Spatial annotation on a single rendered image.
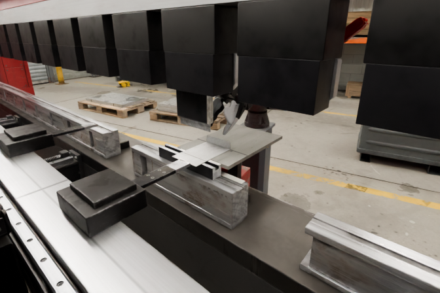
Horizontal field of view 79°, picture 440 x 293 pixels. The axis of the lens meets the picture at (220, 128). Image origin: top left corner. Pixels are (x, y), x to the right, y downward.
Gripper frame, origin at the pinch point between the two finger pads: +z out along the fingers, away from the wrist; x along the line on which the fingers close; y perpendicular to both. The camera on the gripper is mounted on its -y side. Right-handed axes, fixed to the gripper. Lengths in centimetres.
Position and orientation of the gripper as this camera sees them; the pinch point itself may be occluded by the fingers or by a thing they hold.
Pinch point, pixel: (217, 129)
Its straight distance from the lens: 72.4
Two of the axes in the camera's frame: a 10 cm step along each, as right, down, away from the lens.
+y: -5.0, -4.2, -7.6
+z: -4.2, 8.8, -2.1
